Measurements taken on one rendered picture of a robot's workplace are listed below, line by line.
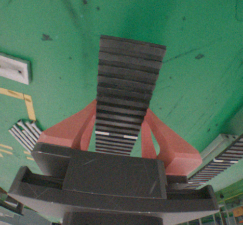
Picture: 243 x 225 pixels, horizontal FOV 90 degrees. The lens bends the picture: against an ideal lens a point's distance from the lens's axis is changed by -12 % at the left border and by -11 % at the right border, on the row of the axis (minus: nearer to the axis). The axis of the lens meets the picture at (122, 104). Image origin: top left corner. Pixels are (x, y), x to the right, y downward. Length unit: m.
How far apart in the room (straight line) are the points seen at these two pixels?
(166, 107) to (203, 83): 0.05
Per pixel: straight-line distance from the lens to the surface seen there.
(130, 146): 0.19
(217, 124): 0.25
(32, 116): 0.26
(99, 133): 0.17
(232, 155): 0.27
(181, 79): 0.17
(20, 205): 4.51
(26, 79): 0.19
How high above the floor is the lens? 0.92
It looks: 49 degrees down
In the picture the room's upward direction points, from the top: 175 degrees counter-clockwise
